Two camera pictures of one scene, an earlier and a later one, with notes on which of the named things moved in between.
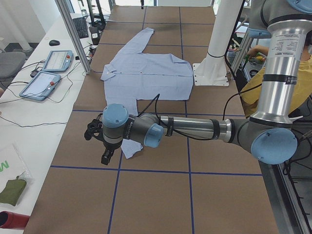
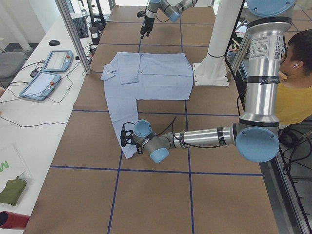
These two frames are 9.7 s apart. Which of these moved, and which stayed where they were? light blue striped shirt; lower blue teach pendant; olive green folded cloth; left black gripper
Moved: left black gripper
Stayed: lower blue teach pendant; olive green folded cloth; light blue striped shirt
